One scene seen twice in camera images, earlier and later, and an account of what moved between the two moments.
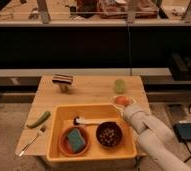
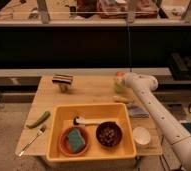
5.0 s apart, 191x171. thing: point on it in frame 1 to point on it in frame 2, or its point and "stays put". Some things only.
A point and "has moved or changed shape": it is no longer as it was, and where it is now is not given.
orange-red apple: x=122 y=100 has moved or changed shape
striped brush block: x=63 y=80 stays put
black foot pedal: x=186 y=132 stays put
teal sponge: x=76 y=140 stays put
